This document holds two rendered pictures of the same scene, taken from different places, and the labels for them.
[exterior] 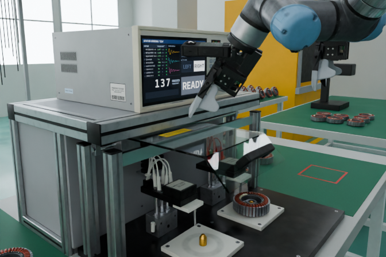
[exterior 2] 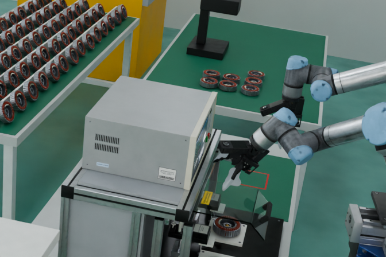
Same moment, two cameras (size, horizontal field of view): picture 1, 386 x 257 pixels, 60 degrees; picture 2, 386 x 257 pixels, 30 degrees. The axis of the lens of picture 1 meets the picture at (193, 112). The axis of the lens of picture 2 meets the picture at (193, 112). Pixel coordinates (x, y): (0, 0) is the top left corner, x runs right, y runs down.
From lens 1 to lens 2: 197 cm
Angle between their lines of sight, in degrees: 32
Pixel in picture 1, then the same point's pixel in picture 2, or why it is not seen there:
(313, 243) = (276, 249)
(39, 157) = (101, 225)
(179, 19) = not seen: outside the picture
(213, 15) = not seen: outside the picture
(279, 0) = (293, 139)
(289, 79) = not seen: outside the picture
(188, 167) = not seen: hidden behind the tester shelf
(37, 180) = (92, 241)
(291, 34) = (301, 161)
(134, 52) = (190, 152)
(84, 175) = (160, 238)
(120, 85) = (170, 170)
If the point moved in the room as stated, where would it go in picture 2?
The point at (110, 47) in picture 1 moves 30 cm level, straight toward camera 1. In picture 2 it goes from (164, 144) to (226, 182)
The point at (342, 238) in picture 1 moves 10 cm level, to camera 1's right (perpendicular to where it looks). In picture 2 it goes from (288, 241) to (307, 237)
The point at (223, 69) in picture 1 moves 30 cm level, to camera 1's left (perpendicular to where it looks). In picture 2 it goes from (247, 161) to (170, 172)
